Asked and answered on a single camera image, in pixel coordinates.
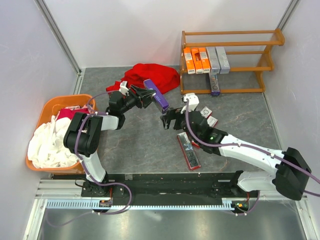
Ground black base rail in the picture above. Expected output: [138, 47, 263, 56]
[95, 171, 258, 207]

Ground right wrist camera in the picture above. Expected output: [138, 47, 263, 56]
[181, 93, 200, 113]

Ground red r&o box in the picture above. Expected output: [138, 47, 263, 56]
[207, 115, 218, 128]
[200, 106, 212, 119]
[177, 132, 201, 171]

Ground orange toothpaste box top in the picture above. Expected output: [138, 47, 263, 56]
[198, 47, 211, 74]

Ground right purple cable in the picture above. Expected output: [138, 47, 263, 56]
[184, 98, 320, 217]

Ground wooden two-tier shelf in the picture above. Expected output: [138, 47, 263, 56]
[179, 28, 285, 95]

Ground purple cable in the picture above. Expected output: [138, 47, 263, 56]
[46, 91, 133, 228]
[184, 98, 320, 217]

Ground purple R&O box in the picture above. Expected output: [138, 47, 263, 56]
[143, 79, 170, 114]
[208, 73, 221, 96]

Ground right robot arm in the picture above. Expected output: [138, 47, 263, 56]
[160, 108, 311, 201]

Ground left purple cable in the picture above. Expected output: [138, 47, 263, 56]
[46, 91, 133, 228]

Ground magenta cloth in basket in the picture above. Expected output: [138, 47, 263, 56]
[55, 105, 90, 121]

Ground grey cable duct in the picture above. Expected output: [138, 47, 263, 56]
[46, 196, 251, 211]

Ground orange toothpaste box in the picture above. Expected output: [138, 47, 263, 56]
[183, 47, 196, 74]
[198, 47, 211, 74]

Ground orange plastic basket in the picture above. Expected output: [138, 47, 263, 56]
[25, 94, 97, 175]

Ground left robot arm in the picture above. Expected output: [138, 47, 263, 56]
[63, 85, 157, 197]

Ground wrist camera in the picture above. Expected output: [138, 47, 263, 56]
[181, 93, 200, 113]
[119, 81, 129, 96]

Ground red cloth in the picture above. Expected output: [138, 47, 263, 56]
[106, 63, 180, 94]

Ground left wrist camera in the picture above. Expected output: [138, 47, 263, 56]
[119, 81, 129, 96]

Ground silver toothpaste box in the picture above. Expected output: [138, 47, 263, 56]
[215, 46, 231, 74]
[206, 46, 221, 74]

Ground red R&O box bottom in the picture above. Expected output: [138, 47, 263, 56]
[177, 132, 201, 171]

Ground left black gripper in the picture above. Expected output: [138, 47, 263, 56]
[119, 84, 157, 114]

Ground white cloth in basket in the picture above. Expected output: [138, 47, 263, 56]
[27, 115, 79, 169]

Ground orange toothpaste box windowed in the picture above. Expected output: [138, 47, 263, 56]
[191, 47, 203, 74]

